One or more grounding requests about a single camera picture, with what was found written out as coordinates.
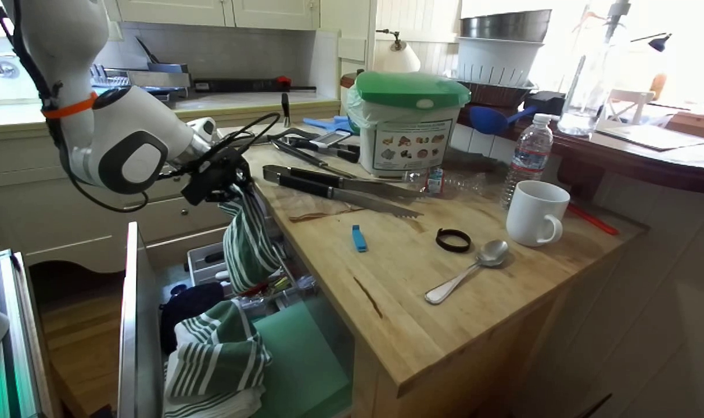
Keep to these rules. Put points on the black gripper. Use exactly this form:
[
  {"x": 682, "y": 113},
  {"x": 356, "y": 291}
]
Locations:
[{"x": 218, "y": 176}]

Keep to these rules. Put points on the green white striped towel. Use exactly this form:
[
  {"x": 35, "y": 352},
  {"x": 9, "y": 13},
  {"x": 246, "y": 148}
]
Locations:
[
  {"x": 211, "y": 363},
  {"x": 248, "y": 247}
]

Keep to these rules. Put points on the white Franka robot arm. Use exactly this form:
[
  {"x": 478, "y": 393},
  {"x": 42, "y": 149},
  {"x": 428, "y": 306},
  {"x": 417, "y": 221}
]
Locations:
[{"x": 63, "y": 31}]

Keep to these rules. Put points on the open kitchen drawer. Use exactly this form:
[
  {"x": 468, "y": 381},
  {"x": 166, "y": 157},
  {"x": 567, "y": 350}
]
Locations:
[{"x": 130, "y": 326}]

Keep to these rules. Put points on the clear utensil organizer tray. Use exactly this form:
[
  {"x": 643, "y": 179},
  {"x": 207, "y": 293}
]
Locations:
[{"x": 207, "y": 259}]

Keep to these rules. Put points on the long black tool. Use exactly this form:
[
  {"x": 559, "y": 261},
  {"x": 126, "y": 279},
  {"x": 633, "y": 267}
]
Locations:
[{"x": 243, "y": 85}]

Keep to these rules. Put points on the blue cloth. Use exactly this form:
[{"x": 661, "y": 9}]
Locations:
[{"x": 331, "y": 124}]

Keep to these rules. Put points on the dark navy cloth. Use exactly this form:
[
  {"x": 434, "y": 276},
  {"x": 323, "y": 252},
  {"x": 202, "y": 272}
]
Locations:
[{"x": 192, "y": 309}]

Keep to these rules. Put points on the small blue plastic item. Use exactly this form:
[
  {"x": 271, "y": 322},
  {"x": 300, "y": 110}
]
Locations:
[{"x": 359, "y": 237}]

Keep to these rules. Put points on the clear container green lid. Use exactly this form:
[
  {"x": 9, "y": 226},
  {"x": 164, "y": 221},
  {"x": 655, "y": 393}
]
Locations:
[{"x": 405, "y": 148}]

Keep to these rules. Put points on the cream upper cabinets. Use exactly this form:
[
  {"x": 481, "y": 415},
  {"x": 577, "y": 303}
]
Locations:
[{"x": 234, "y": 13}]

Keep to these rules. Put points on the cream cabinets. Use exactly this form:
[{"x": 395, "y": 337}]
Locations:
[
  {"x": 9, "y": 194},
  {"x": 234, "y": 13}
]

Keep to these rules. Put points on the small clear jar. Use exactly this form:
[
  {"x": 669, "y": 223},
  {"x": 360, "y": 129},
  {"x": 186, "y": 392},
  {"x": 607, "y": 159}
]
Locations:
[{"x": 434, "y": 182}]

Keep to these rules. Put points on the white table lamp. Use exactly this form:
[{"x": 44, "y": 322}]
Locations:
[{"x": 401, "y": 58}]

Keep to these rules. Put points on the cream lower cabinets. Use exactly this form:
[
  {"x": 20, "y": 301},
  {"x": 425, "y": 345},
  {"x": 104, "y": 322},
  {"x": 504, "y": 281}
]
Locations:
[{"x": 9, "y": 194}]

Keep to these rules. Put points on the metal spoon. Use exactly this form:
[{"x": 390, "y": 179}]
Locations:
[{"x": 494, "y": 254}]

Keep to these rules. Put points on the white ceramic mug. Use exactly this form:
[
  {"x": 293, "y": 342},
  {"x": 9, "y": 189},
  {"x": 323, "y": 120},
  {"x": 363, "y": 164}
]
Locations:
[{"x": 532, "y": 212}]

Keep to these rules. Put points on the clear plastic water bottle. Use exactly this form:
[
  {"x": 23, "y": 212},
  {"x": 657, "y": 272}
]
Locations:
[{"x": 532, "y": 153}]

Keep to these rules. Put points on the red pen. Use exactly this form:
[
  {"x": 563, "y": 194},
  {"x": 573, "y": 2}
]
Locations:
[{"x": 596, "y": 219}]

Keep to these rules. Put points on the tall clear pump bottle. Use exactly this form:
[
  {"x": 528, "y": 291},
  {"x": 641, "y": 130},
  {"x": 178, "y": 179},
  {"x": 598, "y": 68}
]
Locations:
[{"x": 591, "y": 78}]

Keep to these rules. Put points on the black desk lamp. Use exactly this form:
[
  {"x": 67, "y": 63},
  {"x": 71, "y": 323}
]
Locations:
[{"x": 657, "y": 41}]

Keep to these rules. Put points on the aluminum robot stand frame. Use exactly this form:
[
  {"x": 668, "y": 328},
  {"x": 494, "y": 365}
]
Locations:
[{"x": 22, "y": 326}]

